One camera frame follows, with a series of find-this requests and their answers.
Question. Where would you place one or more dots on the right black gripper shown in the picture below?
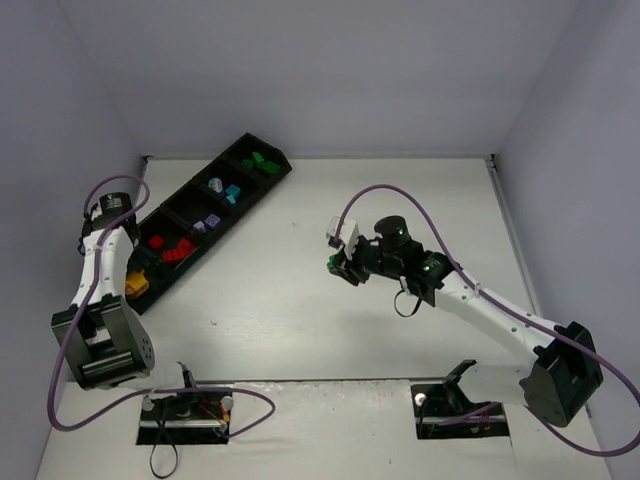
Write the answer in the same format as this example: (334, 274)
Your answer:
(347, 267)

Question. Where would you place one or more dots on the teal curved lego piece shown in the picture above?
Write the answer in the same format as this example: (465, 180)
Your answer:
(232, 193)

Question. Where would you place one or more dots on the lavender lego brick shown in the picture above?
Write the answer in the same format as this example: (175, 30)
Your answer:
(212, 221)

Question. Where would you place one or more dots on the long red lego brick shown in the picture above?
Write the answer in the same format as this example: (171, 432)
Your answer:
(181, 251)

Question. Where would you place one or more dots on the small yellow stack lego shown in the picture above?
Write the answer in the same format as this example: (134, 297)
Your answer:
(136, 284)

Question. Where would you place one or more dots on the small purple lego brick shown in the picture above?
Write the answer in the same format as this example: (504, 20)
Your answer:
(200, 227)

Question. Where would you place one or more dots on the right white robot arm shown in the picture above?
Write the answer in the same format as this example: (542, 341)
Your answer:
(550, 377)

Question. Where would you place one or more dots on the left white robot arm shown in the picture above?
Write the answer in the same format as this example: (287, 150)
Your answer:
(108, 346)

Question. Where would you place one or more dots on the black sectioned sorting tray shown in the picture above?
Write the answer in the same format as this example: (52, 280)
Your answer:
(194, 201)

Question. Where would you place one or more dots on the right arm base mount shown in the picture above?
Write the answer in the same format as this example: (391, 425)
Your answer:
(443, 412)

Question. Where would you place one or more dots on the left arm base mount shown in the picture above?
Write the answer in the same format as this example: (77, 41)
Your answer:
(186, 419)

